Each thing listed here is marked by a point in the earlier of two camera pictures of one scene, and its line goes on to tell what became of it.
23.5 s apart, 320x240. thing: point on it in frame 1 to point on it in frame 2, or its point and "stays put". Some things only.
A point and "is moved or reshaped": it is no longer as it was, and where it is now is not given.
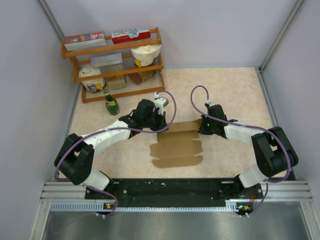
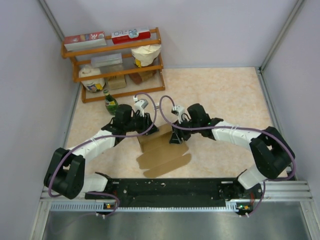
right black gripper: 202,129 to 175,139
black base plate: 175,193 stays put
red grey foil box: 84,41 stays put
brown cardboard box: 175,147 is moved or reshaped
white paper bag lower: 94,85 stays put
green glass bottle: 111,104 stays put
